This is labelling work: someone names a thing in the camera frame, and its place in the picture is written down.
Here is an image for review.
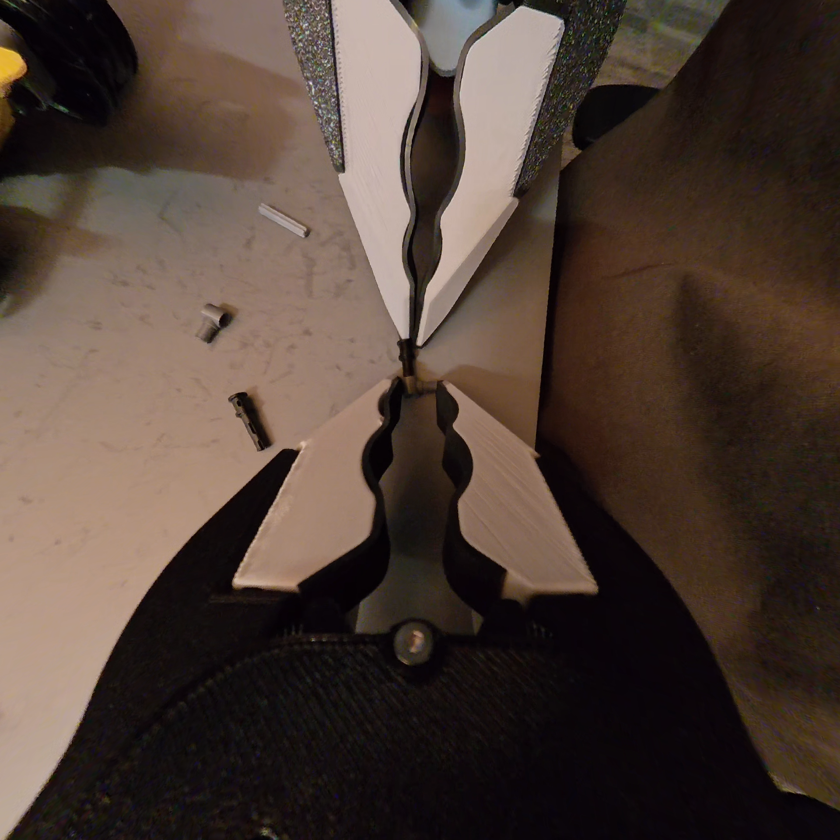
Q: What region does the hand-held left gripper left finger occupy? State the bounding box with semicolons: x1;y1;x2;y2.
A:
231;378;404;598

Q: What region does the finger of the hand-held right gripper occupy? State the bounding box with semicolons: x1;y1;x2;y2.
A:
330;0;431;330
415;5;567;347

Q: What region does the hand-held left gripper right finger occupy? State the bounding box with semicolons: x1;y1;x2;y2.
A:
436;381;599;603

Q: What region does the short grey toy axle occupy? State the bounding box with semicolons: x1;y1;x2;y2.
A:
258;203;311;237

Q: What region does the person's brown trouser leg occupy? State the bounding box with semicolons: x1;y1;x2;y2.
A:
538;0;840;811

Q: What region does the yellow black tracked toy vehicle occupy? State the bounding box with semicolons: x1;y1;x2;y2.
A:
0;0;139;142

